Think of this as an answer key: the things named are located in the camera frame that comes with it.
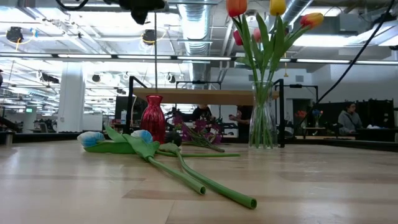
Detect yellow orange-tipped artificial tulip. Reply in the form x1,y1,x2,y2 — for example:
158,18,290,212
264,12,325,147

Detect silver spiral air duct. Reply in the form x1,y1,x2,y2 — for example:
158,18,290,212
178,0,213,82

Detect wooden shelf with black frame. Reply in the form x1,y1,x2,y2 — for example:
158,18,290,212
124,75,320,149

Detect long ceiling light bar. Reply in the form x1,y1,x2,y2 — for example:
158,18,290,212
0,52,398,65

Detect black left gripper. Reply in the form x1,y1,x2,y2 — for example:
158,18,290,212
104,0,166,26

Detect purple artificial flower bunch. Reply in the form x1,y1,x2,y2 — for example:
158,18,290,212
172,113,225,153

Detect pink artificial tulip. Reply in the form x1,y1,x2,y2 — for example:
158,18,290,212
251,27,269,147

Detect clear glass vase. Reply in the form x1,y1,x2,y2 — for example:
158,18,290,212
248,80,279,149

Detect background flower bouquet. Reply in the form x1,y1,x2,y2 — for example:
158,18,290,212
294,108,324,128

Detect white building column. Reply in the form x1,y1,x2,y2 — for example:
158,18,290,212
57,62,85,133

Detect black partition screen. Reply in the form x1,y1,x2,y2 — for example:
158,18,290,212
313,99,396,141

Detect black left gripper cable loop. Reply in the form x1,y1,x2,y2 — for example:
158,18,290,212
55,0,90,11

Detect red ribbed glass vase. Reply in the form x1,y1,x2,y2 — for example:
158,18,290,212
139,95,167,144

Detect black ceiling cable reel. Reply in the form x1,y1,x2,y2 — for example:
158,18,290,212
6,26,24,44
142,29,158,47

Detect person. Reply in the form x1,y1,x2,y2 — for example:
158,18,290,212
229,105,253,143
191,105,215,122
338,101,363,136

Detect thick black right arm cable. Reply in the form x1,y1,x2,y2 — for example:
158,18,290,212
297,0,397,128

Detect white and blue artificial tulip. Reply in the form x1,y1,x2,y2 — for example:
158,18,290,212
76,125,241,158
123,129,207,196

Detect red artificial tulip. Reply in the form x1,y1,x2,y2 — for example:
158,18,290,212
233,29,265,147

